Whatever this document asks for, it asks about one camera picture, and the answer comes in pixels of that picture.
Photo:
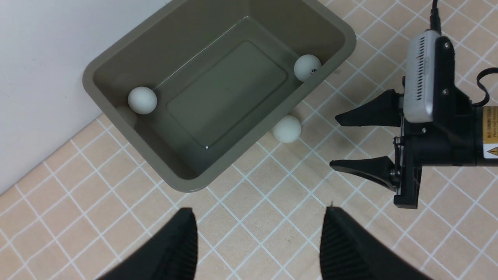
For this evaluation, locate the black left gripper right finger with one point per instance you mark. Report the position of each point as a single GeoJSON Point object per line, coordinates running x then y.
{"type": "Point", "coordinates": [349, 252]}

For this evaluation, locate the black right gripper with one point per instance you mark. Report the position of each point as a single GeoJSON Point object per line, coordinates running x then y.
{"type": "Point", "coordinates": [449, 140]}

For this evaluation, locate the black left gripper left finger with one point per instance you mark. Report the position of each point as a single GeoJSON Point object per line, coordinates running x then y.
{"type": "Point", "coordinates": [171, 254]}

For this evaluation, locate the plain white ping-pong ball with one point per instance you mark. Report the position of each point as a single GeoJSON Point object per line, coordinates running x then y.
{"type": "Point", "coordinates": [287, 130]}

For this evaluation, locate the white ping-pong ball with logo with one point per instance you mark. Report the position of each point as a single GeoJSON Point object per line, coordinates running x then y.
{"type": "Point", "coordinates": [305, 66]}

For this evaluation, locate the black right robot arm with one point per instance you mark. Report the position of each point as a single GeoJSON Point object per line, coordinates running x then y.
{"type": "Point", "coordinates": [485, 135]}

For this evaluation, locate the beige grid-pattern tablecloth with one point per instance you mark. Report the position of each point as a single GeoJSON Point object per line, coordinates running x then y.
{"type": "Point", "coordinates": [95, 200]}

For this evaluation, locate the olive green plastic bin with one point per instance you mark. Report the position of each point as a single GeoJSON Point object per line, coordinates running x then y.
{"type": "Point", "coordinates": [223, 74]}

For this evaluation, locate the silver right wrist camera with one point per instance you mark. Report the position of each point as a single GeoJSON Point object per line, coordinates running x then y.
{"type": "Point", "coordinates": [419, 78]}

